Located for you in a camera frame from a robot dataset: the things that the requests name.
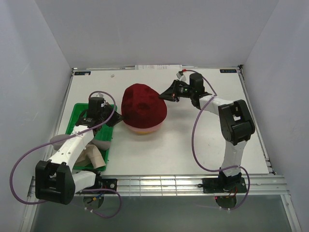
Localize dark red bucket hat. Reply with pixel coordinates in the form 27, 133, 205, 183
121, 84, 168, 121

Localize aluminium table rail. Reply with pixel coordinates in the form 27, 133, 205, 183
28, 175, 290, 198

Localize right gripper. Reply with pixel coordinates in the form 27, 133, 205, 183
158, 80, 194, 102

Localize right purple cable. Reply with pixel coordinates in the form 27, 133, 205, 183
185, 69, 253, 211

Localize beige bucket hat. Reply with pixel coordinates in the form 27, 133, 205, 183
75, 145, 106, 169

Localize yellow bucket hat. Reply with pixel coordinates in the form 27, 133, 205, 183
133, 130, 155, 134

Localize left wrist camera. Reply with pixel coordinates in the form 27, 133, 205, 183
89, 93, 104, 99

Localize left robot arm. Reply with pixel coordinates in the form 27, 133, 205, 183
35, 97, 122, 205

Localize grey bucket hat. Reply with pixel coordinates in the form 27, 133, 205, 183
50, 134, 111, 151

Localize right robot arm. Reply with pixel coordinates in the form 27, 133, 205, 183
159, 70, 255, 192

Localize pink bucket hat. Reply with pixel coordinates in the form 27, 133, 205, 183
124, 120, 164, 131

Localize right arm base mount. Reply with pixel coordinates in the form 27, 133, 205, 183
197, 177, 247, 193

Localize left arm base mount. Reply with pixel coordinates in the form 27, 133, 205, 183
80, 177, 118, 194

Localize green plastic tray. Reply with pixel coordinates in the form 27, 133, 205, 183
66, 99, 113, 171

